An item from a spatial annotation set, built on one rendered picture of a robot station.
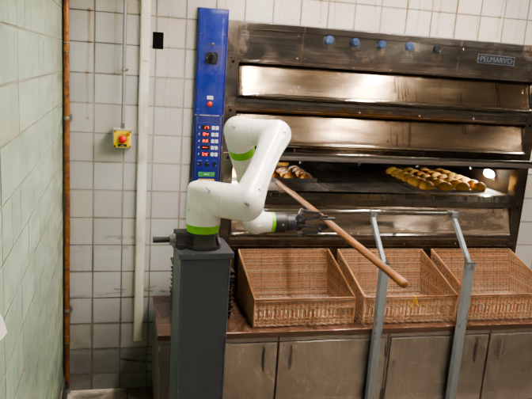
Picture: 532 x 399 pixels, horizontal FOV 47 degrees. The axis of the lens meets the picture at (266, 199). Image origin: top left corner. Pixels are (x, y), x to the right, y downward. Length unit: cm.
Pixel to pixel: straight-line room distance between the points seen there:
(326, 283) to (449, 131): 116
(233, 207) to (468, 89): 207
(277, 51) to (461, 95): 114
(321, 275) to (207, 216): 152
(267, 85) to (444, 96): 106
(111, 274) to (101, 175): 56
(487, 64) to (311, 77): 108
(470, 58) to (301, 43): 103
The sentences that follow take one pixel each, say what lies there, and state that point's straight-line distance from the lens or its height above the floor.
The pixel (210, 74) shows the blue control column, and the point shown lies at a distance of 333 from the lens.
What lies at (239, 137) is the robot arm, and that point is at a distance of 253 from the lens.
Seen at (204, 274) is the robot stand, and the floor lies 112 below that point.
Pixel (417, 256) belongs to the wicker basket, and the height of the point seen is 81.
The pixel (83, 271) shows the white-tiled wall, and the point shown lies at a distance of 353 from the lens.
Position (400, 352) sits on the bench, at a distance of 347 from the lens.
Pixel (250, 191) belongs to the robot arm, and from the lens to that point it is 220.
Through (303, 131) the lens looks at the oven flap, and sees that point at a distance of 349.
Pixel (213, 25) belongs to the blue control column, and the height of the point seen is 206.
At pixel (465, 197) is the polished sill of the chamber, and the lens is 398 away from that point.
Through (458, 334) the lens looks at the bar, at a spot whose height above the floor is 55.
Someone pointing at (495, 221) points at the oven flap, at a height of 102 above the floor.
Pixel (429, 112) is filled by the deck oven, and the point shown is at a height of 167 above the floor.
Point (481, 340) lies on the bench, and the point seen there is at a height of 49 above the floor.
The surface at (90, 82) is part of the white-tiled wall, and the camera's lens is 334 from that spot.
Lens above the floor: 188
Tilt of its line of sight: 12 degrees down
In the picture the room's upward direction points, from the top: 4 degrees clockwise
